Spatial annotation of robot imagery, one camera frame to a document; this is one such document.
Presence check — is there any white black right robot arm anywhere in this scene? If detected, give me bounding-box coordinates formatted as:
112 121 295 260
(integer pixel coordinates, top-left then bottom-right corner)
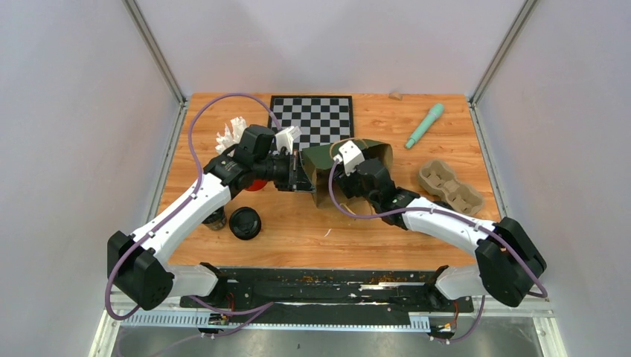
327 155 548 311

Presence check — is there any black lid stack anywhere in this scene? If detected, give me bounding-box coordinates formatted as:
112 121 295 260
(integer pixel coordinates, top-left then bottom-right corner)
228 207 262 240

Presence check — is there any green paper bag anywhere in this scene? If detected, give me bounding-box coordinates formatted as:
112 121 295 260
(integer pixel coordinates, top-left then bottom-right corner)
301 138 393 209

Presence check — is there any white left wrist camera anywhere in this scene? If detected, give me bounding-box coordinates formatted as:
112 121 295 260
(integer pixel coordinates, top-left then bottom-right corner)
275 126 302 152

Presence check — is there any small brown wood block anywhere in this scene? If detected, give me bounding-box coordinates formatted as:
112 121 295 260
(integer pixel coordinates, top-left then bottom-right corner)
388 91 403 101

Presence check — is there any cardboard cup carrier tray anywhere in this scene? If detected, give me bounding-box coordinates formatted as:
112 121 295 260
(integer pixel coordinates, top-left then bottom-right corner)
417 159 484 215

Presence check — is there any black white chessboard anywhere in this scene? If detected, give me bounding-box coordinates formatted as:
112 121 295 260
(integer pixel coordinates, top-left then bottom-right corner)
269 95 354 150

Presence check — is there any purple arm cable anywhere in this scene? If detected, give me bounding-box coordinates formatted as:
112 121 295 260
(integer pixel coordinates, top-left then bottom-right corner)
104 93 284 346
327 160 549 344

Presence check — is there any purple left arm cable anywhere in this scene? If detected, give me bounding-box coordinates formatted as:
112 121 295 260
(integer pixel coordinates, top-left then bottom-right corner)
104 93 284 346

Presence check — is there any black cup stack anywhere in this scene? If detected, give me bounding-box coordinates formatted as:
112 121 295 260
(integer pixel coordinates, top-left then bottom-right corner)
202 208 227 231

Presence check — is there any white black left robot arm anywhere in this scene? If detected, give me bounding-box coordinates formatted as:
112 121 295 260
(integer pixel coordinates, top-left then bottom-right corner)
106 124 301 310

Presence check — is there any white wrapped straws bundle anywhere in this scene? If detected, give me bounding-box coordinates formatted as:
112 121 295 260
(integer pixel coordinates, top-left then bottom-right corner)
215 117 248 154

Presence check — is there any red straw holder cup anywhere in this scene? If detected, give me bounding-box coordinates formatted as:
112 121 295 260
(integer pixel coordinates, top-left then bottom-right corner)
246 179 268 192

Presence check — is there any mint green handle tool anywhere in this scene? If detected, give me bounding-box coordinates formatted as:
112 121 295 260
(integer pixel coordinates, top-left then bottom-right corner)
404 103 444 149

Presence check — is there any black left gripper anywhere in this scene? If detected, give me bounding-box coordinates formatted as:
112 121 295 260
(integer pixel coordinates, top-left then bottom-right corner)
254 149 318 194

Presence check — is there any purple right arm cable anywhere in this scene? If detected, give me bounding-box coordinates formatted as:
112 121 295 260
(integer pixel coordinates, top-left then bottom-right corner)
327 160 549 344

